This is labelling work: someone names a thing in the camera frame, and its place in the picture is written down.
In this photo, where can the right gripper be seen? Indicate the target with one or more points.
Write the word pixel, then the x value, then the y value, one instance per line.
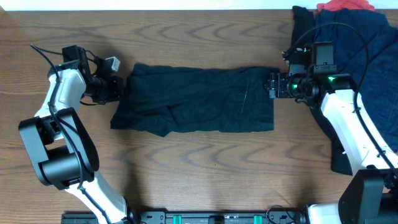
pixel 278 83

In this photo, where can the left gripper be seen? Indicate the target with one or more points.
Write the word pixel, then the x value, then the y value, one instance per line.
pixel 114 83

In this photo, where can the black shorts with white waistband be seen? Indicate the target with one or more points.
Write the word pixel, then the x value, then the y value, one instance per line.
pixel 162 99

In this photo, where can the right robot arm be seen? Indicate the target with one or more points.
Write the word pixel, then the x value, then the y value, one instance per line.
pixel 371 196

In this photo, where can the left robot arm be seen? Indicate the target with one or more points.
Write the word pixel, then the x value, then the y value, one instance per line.
pixel 61 151

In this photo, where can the black garment under pile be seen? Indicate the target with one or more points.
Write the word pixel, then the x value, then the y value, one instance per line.
pixel 303 21

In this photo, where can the navy blue garment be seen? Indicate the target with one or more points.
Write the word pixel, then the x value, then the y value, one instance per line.
pixel 365 46

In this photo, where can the red garment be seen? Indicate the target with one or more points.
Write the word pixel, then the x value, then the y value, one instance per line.
pixel 337 5

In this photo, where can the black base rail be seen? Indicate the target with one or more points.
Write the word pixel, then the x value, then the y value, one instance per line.
pixel 270 217

